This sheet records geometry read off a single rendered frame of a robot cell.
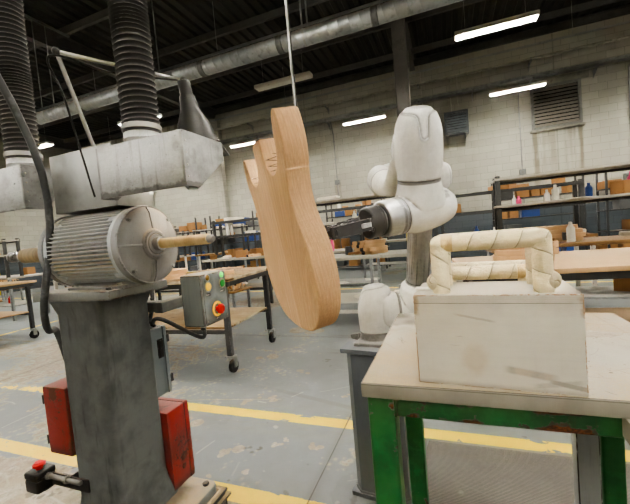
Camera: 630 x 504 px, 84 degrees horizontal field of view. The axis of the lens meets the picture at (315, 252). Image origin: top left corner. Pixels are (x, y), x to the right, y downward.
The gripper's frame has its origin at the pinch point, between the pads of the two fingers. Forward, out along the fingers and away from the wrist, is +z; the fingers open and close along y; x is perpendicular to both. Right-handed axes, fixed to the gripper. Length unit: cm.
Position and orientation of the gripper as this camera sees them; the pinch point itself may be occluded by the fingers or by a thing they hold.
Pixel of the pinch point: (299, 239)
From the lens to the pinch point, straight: 76.0
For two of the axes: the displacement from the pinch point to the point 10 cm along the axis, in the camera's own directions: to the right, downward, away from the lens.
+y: -3.6, -0.1, 9.3
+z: -9.1, 2.3, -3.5
